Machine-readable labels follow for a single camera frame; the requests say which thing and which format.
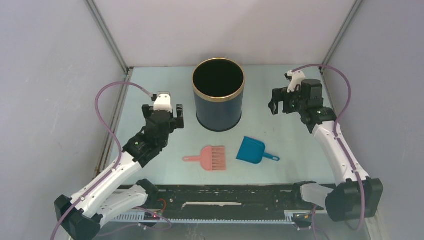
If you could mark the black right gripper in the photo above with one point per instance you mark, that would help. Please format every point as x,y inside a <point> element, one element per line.
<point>279,95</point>

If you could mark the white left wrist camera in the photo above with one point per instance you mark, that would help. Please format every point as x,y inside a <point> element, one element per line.
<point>163,102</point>

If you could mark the black mounting base plate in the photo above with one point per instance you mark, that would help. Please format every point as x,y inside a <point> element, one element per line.
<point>251,203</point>

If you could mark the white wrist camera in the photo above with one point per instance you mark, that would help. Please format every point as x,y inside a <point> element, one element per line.
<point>163,102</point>
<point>295,78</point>

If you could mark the right aluminium frame post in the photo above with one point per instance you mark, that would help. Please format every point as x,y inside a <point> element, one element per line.
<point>342,31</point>

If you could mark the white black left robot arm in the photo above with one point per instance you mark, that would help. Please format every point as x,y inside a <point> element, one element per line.
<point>83,214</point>

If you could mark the aluminium frame post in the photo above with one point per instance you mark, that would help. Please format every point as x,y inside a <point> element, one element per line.
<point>342,31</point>
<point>104,30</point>

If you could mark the small electronics board right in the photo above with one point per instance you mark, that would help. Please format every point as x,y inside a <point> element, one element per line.
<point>301,217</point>

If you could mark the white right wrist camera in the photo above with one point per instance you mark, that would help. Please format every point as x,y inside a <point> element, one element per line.
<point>295,78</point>

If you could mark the small electronics board left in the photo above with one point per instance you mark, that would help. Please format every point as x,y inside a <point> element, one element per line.
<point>151,217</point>

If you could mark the blue dustpan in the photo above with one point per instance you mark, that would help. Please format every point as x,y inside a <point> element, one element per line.
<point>253,151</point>

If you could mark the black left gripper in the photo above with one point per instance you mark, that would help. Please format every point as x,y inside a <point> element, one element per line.
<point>177,122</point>

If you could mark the pink hand brush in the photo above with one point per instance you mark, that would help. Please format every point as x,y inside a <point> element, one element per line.
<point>211,158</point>

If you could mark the left aluminium frame post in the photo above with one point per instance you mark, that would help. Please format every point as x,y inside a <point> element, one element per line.
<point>104,30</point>

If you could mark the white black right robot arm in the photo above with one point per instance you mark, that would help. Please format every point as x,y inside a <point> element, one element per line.
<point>356,195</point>

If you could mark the dark blue gold-rimmed bin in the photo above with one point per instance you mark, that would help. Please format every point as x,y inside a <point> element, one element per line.
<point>218,86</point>

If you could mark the small electronics board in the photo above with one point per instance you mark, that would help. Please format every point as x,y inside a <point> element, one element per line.
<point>151,217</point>
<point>301,217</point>

